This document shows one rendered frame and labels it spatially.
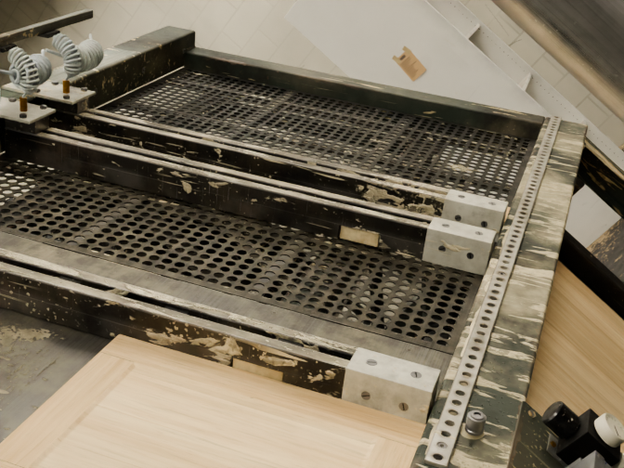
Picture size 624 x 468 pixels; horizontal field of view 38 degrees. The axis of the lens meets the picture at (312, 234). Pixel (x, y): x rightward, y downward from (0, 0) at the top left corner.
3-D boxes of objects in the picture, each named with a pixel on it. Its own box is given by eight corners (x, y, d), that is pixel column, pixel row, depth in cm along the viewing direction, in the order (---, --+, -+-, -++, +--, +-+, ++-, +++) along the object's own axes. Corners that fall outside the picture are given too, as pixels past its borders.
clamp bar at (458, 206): (496, 246, 185) (520, 136, 175) (3, 128, 215) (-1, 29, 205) (503, 228, 194) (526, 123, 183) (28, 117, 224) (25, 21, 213)
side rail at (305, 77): (534, 161, 254) (542, 123, 250) (182, 85, 282) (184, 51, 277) (537, 152, 261) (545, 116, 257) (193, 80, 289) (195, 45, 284)
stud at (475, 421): (480, 440, 119) (485, 422, 117) (462, 435, 119) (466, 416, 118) (484, 429, 121) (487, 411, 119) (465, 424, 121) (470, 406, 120)
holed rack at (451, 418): (447, 470, 112) (447, 466, 112) (423, 462, 113) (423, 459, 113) (561, 119, 255) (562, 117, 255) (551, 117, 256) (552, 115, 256)
